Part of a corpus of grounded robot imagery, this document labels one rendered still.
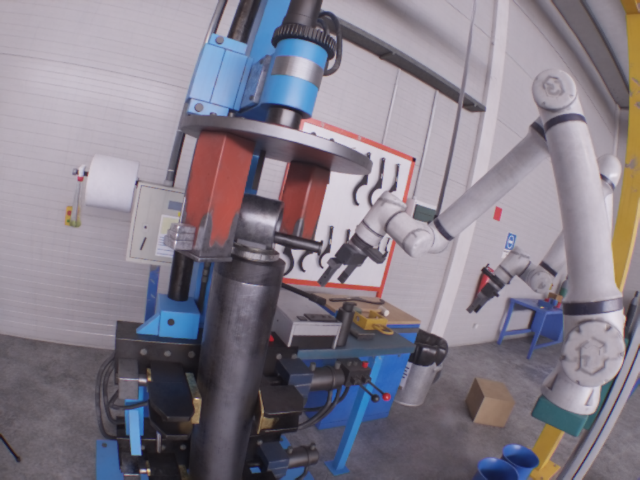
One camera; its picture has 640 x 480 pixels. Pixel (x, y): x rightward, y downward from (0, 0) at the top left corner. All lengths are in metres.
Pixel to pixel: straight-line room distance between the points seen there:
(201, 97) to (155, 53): 1.86
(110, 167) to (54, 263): 1.55
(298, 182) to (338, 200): 2.32
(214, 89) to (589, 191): 1.16
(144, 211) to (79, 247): 1.38
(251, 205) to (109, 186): 0.93
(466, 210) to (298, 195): 0.53
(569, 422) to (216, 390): 1.02
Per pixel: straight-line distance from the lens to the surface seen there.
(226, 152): 0.85
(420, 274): 4.48
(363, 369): 1.57
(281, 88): 1.01
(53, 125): 3.08
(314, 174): 1.14
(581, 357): 0.82
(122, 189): 1.76
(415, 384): 3.41
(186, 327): 1.33
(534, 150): 1.06
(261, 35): 1.53
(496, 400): 3.61
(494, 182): 1.06
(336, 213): 3.47
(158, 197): 1.79
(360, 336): 1.76
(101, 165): 1.79
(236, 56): 1.33
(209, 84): 1.29
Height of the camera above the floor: 1.68
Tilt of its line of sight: 6 degrees down
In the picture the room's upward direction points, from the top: 14 degrees clockwise
